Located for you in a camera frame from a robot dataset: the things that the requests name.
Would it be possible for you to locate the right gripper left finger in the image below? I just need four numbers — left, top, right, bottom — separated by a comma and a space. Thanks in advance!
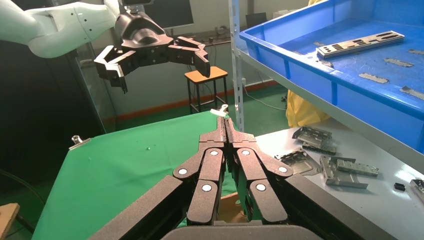
88, 116, 227, 240

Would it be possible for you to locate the blue plastic tray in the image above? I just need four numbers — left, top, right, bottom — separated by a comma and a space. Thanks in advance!
239, 0, 424, 155

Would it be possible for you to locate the dark computer monitor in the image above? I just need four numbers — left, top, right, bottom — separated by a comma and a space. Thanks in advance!
145, 0, 195, 30

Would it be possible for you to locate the wooden board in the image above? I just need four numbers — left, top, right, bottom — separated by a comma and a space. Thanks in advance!
0, 202, 21, 240

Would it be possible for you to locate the yellow plastic bag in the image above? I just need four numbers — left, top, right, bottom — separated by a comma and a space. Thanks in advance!
285, 0, 332, 129

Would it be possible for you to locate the dark glass enclosure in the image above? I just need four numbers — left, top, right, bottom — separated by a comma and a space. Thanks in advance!
0, 41, 117, 200

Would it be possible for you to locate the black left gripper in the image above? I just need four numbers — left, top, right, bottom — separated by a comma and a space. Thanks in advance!
93, 11, 212, 95

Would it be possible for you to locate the wooden top stool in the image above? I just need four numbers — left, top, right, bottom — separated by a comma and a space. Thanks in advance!
184, 66, 229, 115

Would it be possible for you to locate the green table cloth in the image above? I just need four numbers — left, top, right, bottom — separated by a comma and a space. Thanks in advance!
31, 110, 266, 240

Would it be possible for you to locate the shallow cardboard box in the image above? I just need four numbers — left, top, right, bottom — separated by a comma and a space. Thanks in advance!
216, 193, 249, 223

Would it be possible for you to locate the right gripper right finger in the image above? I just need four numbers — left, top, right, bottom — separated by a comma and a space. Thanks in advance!
226, 117, 395, 240

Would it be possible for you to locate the thin white cable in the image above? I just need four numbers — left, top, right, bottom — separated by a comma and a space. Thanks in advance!
244, 88, 288, 112

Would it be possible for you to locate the long narrow metal part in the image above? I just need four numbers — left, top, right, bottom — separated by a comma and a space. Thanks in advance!
410, 178, 424, 203

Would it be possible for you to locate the black rectangular object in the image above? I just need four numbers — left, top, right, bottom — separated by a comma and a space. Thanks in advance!
245, 12, 268, 29

